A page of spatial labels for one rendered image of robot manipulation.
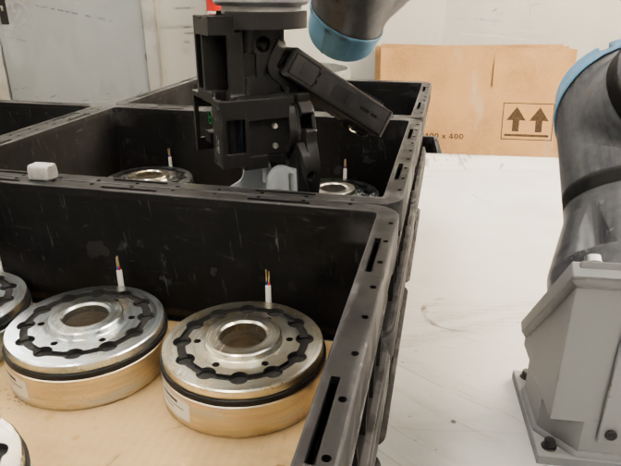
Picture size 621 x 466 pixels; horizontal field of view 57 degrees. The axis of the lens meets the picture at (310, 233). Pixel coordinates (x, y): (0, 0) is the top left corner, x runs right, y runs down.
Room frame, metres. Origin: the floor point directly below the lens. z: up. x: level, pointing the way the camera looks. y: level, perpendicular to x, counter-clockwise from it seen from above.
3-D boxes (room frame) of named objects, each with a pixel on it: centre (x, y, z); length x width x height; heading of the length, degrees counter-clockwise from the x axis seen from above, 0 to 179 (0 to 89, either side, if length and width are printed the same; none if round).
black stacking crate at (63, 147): (0.56, 0.10, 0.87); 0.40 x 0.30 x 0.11; 77
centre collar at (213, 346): (0.31, 0.04, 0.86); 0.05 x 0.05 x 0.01
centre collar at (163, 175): (0.65, 0.19, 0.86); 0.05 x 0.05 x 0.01
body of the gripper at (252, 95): (0.48, 0.04, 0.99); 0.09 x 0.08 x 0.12; 117
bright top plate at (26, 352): (0.33, 0.15, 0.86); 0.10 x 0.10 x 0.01
